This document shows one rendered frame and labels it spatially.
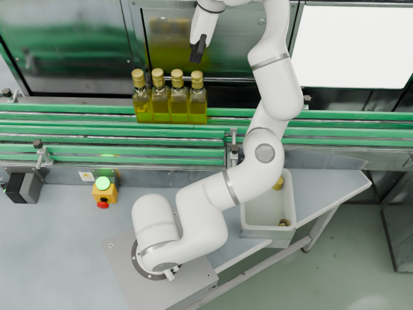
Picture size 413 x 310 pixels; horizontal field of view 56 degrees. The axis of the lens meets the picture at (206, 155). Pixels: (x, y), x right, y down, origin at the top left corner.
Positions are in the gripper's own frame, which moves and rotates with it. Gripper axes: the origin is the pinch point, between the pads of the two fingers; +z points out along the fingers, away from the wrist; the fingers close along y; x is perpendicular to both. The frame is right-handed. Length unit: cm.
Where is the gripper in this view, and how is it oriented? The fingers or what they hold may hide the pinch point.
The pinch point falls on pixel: (196, 50)
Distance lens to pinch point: 107.7
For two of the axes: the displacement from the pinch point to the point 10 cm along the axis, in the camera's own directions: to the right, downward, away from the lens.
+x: 9.7, 1.8, 1.9
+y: -0.5, 8.3, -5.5
